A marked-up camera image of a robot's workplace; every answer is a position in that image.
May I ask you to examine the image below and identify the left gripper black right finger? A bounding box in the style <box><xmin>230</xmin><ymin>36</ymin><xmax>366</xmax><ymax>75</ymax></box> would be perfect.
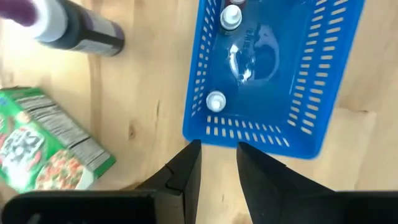
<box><xmin>236</xmin><ymin>141</ymin><xmax>398</xmax><ymax>224</ymax></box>

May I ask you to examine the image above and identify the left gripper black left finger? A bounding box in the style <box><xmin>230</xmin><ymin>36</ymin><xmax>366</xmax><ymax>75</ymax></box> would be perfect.
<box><xmin>1</xmin><ymin>139</ymin><xmax>202</xmax><ymax>224</ymax></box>

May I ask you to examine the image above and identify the green Apple Jacks cereal box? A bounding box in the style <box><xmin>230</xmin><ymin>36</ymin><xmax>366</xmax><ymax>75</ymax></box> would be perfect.
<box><xmin>0</xmin><ymin>86</ymin><xmax>117</xmax><ymax>194</ymax></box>

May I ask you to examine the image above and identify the blue plastic basket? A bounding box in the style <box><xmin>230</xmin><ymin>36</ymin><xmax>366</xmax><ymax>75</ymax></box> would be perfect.
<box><xmin>182</xmin><ymin>0</ymin><xmax>366</xmax><ymax>160</ymax></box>

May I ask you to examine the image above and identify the black dropper bottle white cap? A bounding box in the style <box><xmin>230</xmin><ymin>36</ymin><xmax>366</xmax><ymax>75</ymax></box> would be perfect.
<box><xmin>205</xmin><ymin>90</ymin><xmax>227</xmax><ymax>113</ymax></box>

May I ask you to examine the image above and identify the purple icing tube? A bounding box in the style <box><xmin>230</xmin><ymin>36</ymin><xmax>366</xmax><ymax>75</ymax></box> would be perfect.
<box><xmin>0</xmin><ymin>0</ymin><xmax>126</xmax><ymax>57</ymax></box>

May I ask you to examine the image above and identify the green label dropper bottle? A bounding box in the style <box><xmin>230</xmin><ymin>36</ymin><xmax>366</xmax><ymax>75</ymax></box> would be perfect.
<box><xmin>219</xmin><ymin>4</ymin><xmax>243</xmax><ymax>35</ymax></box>

